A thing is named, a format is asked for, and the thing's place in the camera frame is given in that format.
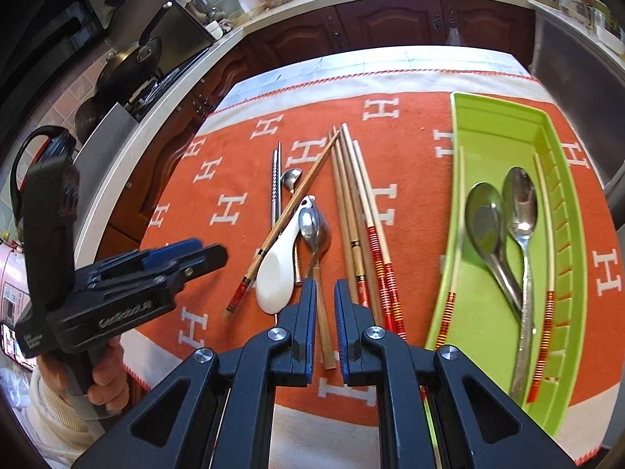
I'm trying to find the bamboo chopstick red striped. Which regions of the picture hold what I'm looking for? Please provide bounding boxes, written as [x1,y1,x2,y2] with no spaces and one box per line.
[353,140,407,340]
[341,123,393,331]

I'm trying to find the bamboo chopstick brown band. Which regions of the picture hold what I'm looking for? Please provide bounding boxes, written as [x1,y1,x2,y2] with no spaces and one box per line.
[332,140,358,304]

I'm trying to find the white sleeve forearm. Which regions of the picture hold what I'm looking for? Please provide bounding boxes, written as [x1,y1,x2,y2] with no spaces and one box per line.
[17,369,94,468]

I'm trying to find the orange H-pattern cloth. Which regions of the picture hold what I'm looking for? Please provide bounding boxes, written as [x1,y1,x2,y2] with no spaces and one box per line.
[122,68,624,460]

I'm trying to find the long steel spoon textured handle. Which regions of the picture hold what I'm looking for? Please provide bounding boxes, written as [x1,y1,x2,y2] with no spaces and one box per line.
[502,166,538,405]

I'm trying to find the small steel spoon gold handle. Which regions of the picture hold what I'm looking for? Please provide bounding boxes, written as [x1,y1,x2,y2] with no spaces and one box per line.
[281,167,302,286]

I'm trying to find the left hand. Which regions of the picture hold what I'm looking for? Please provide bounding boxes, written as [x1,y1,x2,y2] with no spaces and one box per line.
[36,337,129,412]

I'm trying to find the bamboo chopstick red band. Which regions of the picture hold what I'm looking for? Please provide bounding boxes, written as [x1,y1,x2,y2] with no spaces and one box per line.
[334,128,371,308]

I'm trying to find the tray chopstick red striped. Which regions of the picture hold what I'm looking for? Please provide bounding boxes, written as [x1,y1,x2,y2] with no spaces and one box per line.
[527,152,555,403]
[436,146,466,349]

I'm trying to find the steel chopsticks pair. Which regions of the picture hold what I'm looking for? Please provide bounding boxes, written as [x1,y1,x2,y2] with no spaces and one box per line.
[271,142,282,226]

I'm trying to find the green plastic utensil tray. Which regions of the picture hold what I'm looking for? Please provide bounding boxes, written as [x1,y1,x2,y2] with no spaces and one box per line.
[426,92,588,435]

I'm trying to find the dark wood kitchen cabinets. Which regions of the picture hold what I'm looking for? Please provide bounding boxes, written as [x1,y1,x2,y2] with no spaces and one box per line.
[97,0,536,258]

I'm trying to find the tray chopstick right red striped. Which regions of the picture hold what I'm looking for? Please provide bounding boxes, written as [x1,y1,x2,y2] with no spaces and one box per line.
[527,152,555,403]

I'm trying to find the white ceramic spoon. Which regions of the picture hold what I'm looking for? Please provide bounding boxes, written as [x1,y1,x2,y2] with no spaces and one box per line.
[255,195,314,315]

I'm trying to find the black frying pan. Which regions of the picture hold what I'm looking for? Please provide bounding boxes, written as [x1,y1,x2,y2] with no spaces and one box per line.
[95,1,173,100]

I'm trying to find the steel dishwasher appliance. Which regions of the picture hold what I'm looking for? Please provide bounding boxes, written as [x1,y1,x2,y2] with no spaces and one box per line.
[529,8,625,186]

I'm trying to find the tray chopstick left red striped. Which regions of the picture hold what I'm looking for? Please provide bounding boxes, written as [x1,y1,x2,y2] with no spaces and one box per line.
[436,146,466,349]

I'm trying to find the steel spoon wooden handle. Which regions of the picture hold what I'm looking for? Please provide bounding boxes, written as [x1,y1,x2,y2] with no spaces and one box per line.
[299,206,336,369]

